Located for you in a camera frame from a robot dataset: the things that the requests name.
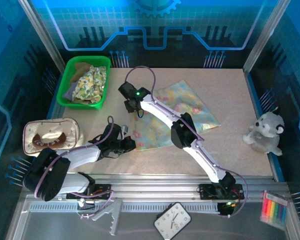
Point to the aluminium frame post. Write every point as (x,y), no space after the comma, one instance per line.
(42,35)
(265,35)

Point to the white black-rimmed clock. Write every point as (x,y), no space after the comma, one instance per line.
(172,220)

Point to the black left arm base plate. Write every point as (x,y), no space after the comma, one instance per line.
(102,188)

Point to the lemon print skirt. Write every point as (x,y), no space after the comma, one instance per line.
(87,85)

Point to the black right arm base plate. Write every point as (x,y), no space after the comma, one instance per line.
(207,191)

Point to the coloured marker pack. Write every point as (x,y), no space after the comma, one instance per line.
(273,210)

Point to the pastel floral skirt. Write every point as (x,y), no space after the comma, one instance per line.
(190,105)

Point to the aluminium frame rail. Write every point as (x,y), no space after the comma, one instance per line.
(152,185)

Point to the khaki skirt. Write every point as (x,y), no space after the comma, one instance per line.
(81,67)

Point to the grey plush toy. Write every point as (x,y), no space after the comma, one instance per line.
(265,135)

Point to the green plastic basket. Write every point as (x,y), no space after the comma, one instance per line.
(88,106)

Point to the cream quilted bag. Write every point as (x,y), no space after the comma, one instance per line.
(52,127)

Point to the lavender skirt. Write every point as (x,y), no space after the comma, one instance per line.
(68,92)

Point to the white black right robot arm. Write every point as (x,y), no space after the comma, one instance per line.
(155,110)

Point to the black controller box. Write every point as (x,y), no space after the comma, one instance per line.
(225,211)

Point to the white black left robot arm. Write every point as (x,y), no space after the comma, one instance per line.
(82,155)

